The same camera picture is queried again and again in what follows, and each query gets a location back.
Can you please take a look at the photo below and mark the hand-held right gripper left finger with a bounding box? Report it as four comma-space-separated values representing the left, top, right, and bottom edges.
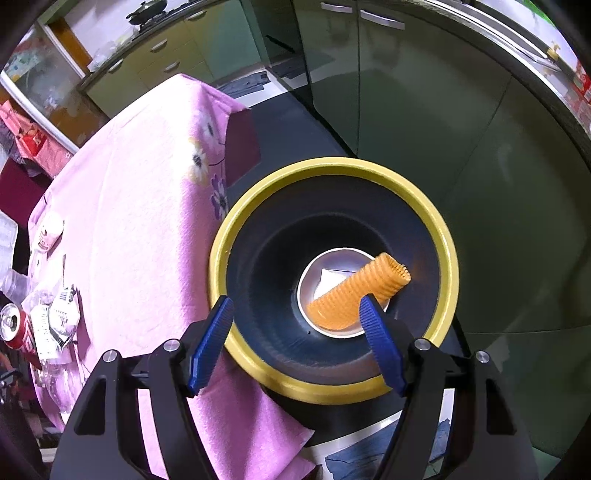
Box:
48, 295, 234, 480

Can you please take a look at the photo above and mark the white printed wrapper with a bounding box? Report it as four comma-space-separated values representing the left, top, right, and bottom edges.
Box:
44, 284, 81, 352

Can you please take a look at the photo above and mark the red soda can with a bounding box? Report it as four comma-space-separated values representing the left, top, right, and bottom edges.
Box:
0, 303, 40, 365

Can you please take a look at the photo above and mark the dark floor mat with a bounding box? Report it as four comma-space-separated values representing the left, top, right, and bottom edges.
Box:
217, 69, 296, 99

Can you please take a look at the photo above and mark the black wok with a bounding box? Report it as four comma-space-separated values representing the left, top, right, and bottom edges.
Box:
127, 0, 168, 25

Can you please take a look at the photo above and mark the clear plastic bottle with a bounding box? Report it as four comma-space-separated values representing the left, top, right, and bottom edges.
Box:
0, 270, 33, 306
37, 353, 88, 414

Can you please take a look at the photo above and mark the small white bottle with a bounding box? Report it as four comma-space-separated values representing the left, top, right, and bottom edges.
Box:
37, 216, 64, 252

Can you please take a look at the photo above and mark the red box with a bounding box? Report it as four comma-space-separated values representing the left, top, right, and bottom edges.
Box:
573, 60, 591, 134

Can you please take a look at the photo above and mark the orange foam net sleeve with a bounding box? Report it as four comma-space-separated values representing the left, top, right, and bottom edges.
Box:
307, 253, 411, 330

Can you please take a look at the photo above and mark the light green kitchen cabinet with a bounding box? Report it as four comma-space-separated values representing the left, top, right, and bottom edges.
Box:
83, 0, 273, 121

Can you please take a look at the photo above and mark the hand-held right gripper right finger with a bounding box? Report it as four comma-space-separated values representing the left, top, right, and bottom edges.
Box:
359, 295, 541, 480

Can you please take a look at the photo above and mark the pink floral tablecloth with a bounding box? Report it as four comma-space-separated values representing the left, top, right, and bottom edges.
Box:
28, 73, 319, 480

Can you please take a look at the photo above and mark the dark green kitchen cabinet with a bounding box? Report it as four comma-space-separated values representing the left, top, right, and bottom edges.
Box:
295, 0, 591, 462

